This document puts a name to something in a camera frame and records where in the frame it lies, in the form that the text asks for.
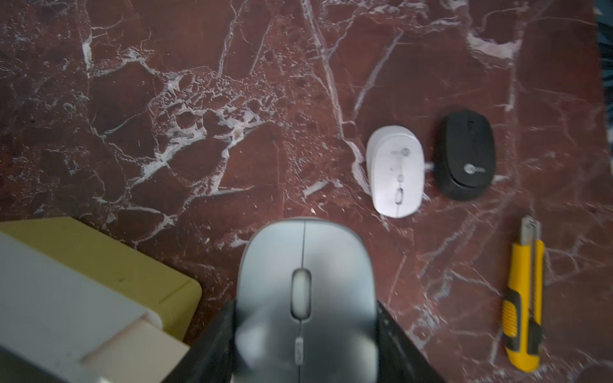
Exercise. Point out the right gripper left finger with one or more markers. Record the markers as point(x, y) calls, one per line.
point(212, 357)

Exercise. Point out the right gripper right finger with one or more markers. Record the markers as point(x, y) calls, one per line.
point(399, 359)

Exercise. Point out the silver computer mouse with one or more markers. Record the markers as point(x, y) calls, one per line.
point(306, 309)

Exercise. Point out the grey drawer unit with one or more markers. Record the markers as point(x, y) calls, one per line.
point(79, 306)

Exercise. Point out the white computer mouse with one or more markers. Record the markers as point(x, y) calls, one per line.
point(396, 171)

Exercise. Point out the black computer mouse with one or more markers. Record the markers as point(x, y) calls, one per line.
point(464, 155)

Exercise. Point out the yellow utility knife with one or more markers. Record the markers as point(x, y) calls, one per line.
point(522, 309)

